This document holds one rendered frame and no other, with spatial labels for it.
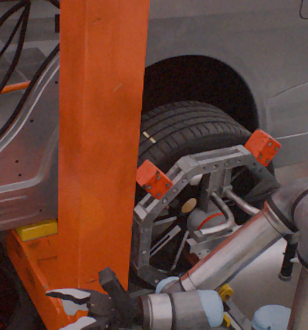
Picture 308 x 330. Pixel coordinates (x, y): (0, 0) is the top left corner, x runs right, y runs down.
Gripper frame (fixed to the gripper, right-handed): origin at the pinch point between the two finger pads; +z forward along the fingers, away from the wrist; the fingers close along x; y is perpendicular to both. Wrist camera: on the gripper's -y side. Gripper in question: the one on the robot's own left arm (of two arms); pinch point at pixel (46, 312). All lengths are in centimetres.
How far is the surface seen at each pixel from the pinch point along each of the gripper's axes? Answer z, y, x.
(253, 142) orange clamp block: -72, 0, 84
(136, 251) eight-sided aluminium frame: -33, 31, 73
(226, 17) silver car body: -68, -35, 113
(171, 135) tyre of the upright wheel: -44, -4, 84
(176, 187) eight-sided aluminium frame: -44, 9, 72
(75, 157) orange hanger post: -10, -12, 47
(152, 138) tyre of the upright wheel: -39, -2, 87
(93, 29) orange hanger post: -13, -47, 40
